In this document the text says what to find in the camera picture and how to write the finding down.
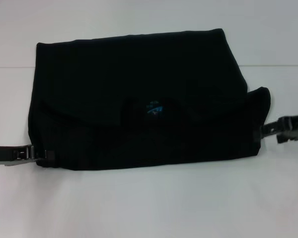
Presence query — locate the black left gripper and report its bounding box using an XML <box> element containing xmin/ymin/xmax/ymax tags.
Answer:
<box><xmin>0</xmin><ymin>145</ymin><xmax>56</xmax><ymax>167</ymax></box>

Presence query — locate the black shirt with FREE print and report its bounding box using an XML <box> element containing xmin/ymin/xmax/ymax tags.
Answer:
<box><xmin>27</xmin><ymin>28</ymin><xmax>272</xmax><ymax>172</ymax></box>

